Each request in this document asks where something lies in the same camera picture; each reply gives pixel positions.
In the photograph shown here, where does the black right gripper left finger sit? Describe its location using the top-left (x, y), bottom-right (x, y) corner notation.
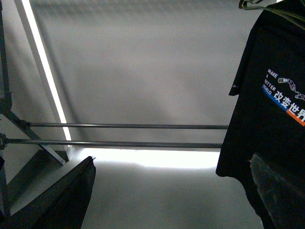
top-left (0, 156), bottom-right (96, 229)

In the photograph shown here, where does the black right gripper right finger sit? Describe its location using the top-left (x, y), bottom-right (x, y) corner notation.
top-left (250, 154), bottom-right (305, 229)

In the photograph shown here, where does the green clothes hanger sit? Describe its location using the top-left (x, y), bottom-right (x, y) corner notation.
top-left (238, 0), bottom-right (305, 22)

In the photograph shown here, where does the black printed t-shirt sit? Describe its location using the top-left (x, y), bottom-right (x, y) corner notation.
top-left (216, 0), bottom-right (305, 229)

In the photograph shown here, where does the lower metal rack rod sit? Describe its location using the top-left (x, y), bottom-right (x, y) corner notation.
top-left (0, 135), bottom-right (222, 148)

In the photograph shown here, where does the metal rack rod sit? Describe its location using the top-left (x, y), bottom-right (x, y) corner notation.
top-left (19, 120), bottom-right (228, 130)
top-left (0, 135), bottom-right (222, 148)

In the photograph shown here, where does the upper metal rack rod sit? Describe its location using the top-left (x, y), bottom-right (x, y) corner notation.
top-left (19, 120), bottom-right (228, 130)

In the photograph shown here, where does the horizontal ceiling light strip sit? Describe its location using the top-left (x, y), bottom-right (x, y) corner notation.
top-left (77, 148), bottom-right (220, 169)

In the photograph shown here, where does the white ceiling light strip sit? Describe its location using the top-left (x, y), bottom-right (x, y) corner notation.
top-left (21, 0), bottom-right (67, 124)

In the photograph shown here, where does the grey metal rack frame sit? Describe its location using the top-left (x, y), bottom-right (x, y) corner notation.
top-left (0, 0), bottom-right (70, 220)

